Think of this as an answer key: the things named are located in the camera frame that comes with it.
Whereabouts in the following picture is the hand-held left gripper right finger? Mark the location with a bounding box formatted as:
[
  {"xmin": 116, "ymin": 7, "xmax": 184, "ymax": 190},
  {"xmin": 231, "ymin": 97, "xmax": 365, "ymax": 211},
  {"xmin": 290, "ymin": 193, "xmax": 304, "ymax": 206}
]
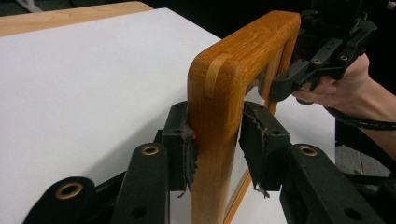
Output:
[{"xmin": 238, "ymin": 100, "xmax": 291, "ymax": 200}]

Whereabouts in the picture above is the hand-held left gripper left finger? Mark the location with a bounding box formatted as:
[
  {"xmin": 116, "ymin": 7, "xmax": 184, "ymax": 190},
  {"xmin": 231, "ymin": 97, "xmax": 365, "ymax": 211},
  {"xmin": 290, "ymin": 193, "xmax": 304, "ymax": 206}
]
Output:
[{"xmin": 161, "ymin": 100, "xmax": 199, "ymax": 199}]

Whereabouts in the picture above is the wooden picture frame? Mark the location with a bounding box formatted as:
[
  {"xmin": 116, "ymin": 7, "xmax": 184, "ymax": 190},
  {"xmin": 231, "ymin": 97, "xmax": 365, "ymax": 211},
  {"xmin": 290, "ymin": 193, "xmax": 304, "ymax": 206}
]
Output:
[{"xmin": 187, "ymin": 10, "xmax": 302, "ymax": 224}]

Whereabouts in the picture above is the metal stand leg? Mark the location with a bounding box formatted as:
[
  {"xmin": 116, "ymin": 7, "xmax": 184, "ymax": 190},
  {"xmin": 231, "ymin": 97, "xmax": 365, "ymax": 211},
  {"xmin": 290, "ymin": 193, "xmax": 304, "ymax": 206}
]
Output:
[{"xmin": 13, "ymin": 0, "xmax": 45, "ymax": 13}]

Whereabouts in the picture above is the black cable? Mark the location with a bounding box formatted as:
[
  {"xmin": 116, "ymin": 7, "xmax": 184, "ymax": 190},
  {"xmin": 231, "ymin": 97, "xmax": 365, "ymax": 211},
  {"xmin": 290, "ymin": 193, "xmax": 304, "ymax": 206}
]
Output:
[{"xmin": 323, "ymin": 106, "xmax": 396, "ymax": 132}]

